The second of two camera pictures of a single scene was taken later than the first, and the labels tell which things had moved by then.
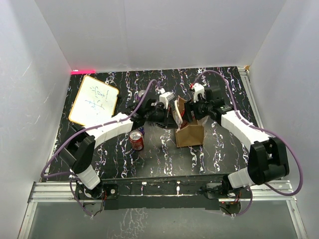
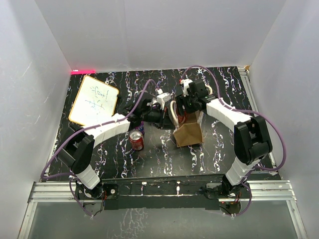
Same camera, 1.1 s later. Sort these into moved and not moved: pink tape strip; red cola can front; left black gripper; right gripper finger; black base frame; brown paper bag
Moved: right gripper finger; brown paper bag
Not moved: left black gripper; black base frame; red cola can front; pink tape strip
